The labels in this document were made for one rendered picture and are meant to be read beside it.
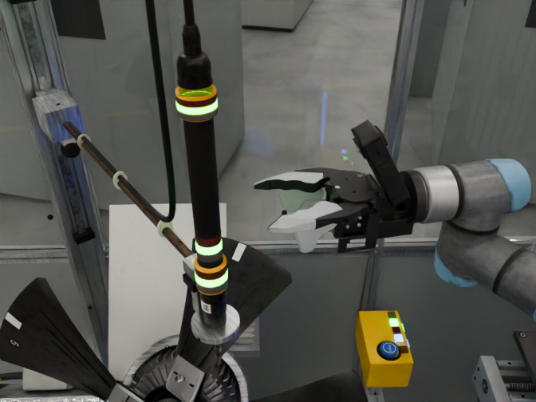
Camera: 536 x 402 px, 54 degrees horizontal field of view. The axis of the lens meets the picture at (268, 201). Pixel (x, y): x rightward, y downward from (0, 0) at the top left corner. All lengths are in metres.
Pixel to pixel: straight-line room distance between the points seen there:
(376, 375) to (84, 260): 0.81
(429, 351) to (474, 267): 1.31
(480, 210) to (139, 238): 0.74
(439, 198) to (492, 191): 0.07
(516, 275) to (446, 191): 0.15
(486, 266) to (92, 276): 1.09
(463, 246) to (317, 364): 1.32
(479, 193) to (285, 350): 1.34
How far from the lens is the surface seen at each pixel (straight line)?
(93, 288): 1.58
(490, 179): 0.74
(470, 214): 0.74
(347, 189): 0.67
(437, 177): 0.71
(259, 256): 0.93
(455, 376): 2.23
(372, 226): 0.68
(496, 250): 0.78
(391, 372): 1.27
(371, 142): 0.62
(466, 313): 1.96
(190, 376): 0.97
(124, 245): 1.20
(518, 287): 0.76
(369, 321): 1.32
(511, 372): 1.45
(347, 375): 1.04
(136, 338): 1.21
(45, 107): 1.18
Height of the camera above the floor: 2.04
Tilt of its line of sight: 35 degrees down
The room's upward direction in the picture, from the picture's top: straight up
